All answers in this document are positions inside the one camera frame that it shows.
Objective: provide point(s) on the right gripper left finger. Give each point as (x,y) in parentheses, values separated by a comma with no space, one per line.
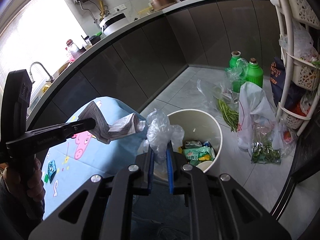
(101,208)

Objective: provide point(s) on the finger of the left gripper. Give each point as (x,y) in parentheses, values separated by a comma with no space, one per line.
(37,140)

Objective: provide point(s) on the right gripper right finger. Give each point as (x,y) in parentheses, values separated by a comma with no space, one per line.
(219,207)

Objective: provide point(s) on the green plastic lid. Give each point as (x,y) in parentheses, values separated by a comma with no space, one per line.
(46,178)

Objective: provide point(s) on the blue blister pack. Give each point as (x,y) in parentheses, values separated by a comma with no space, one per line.
(51,170)

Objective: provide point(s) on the white paper leaflet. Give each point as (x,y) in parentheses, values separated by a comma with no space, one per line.
(105,132)

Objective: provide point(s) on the clear plastic bag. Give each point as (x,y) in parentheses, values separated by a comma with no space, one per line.
(160,132)

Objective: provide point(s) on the green wrapper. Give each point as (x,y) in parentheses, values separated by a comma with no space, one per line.
(197,152)

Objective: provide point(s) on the grey kitchen countertop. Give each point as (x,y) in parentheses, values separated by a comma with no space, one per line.
(137,62)

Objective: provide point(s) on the person's left hand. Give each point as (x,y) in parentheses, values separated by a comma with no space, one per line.
(33,188)

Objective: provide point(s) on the white plastic shopping bag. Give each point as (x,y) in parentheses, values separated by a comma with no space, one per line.
(258,131)

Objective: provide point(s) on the green vegetable bunch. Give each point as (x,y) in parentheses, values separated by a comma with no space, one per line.
(230,116)

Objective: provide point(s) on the glass jar red lid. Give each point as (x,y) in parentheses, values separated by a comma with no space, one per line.
(72,48)

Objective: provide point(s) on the dark clay pot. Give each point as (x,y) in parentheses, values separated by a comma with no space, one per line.
(95,38)

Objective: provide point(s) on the green bottle front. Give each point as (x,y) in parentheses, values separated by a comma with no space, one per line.
(255,73)

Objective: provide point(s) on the green bottle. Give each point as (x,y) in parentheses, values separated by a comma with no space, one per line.
(236,71)
(255,73)

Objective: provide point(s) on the green bottle rear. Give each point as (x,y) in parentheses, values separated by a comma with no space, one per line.
(236,71)

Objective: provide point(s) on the white rice cooker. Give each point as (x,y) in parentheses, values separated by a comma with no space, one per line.
(113,23)

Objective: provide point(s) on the dark blue shopping bag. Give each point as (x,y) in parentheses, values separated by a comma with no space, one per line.
(277,79)

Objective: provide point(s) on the brown cooking pot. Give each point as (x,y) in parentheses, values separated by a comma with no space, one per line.
(162,4)

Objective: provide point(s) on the beige plastic storage rack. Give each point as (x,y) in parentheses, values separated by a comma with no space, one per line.
(300,59)

